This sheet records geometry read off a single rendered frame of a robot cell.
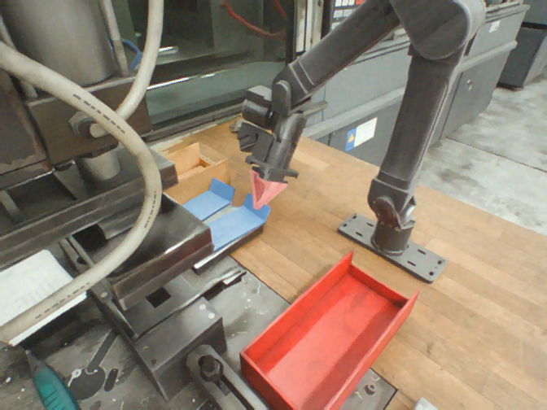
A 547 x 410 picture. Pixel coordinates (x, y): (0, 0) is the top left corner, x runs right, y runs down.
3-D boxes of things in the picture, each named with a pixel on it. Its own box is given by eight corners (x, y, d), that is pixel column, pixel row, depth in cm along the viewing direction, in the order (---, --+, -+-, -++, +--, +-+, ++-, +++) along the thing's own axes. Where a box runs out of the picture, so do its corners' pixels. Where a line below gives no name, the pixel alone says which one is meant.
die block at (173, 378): (228, 350, 48) (223, 320, 43) (167, 403, 42) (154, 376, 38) (155, 274, 59) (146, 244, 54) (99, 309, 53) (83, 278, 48)
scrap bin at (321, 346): (410, 313, 52) (420, 290, 49) (309, 448, 38) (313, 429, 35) (347, 272, 59) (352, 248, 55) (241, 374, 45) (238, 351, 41)
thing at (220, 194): (236, 199, 73) (235, 188, 71) (179, 236, 64) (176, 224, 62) (215, 187, 76) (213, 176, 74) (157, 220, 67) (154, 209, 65)
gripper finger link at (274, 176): (229, 201, 67) (245, 157, 64) (254, 202, 72) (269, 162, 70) (251, 216, 63) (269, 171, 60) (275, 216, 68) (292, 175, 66)
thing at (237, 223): (271, 219, 68) (271, 207, 66) (207, 255, 59) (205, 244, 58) (249, 202, 72) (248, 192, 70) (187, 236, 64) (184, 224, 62)
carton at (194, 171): (230, 186, 82) (228, 158, 77) (135, 236, 68) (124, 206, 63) (199, 167, 89) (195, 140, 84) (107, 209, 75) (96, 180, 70)
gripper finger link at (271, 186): (238, 201, 68) (253, 159, 66) (260, 202, 74) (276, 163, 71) (259, 216, 64) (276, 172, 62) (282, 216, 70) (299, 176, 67)
